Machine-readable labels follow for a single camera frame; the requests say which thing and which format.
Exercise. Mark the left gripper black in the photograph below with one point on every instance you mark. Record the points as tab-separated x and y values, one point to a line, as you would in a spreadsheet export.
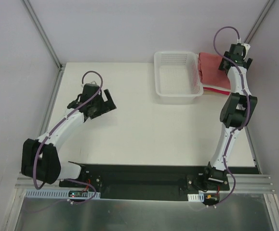
106	105

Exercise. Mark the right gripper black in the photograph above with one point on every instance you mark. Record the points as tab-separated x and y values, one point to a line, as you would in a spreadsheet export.
225	62

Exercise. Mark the salmon pink t shirt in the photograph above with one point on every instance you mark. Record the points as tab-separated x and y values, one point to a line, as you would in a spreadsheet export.
208	70

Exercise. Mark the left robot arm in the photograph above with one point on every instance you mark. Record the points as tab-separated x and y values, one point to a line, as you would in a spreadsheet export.
40	159

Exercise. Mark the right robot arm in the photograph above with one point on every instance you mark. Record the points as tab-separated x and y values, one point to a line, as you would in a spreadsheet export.
234	116

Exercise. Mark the folded cream t shirt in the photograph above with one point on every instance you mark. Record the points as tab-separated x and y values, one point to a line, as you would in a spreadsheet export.
216	87

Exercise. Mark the folded tan t shirt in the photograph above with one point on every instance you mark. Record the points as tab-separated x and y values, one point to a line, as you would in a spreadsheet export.
208	92

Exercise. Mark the white perforated plastic basket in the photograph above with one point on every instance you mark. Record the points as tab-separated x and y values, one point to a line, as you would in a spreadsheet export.
177	79

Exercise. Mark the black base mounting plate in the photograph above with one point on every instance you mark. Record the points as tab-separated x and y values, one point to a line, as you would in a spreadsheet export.
144	192

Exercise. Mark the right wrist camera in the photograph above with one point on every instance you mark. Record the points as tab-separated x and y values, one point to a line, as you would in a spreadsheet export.
245	45

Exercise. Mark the left side aluminium rail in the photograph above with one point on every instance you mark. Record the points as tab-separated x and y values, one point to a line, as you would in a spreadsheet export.
51	101

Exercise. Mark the aluminium rail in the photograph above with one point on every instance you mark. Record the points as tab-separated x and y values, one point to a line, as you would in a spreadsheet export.
51	101
252	183

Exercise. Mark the right aluminium frame post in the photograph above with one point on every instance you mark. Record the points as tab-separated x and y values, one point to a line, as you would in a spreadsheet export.
259	20

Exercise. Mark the aluminium frame post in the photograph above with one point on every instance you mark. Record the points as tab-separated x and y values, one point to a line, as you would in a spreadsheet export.
36	22
259	20

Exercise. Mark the front aluminium rail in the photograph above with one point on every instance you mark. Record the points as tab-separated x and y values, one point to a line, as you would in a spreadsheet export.
252	183

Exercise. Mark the left white cable duct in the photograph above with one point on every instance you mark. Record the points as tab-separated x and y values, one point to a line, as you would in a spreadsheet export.
62	194

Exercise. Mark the white cable duct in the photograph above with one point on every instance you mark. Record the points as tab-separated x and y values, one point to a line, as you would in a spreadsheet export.
62	194
196	197

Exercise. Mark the right white cable duct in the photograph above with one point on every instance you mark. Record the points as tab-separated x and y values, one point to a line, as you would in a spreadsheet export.
196	197

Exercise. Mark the left aluminium frame post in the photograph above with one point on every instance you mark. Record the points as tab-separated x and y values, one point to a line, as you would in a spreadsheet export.
36	22

